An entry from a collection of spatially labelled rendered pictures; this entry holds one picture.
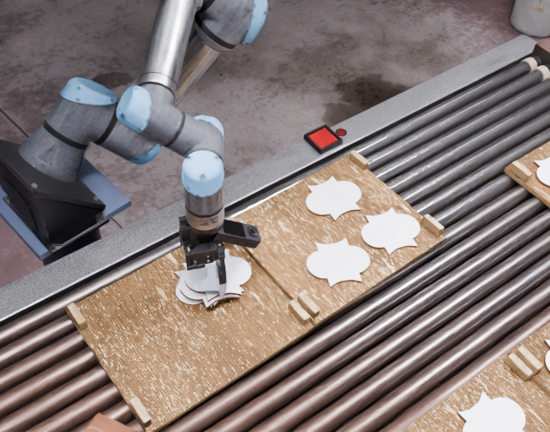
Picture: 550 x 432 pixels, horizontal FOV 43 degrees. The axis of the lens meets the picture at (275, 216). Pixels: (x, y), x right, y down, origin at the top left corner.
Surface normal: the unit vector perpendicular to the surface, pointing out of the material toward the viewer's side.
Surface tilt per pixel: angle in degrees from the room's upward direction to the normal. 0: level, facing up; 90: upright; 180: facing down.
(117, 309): 0
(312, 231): 0
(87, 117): 68
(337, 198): 0
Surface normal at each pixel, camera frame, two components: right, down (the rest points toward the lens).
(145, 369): 0.04, -0.65
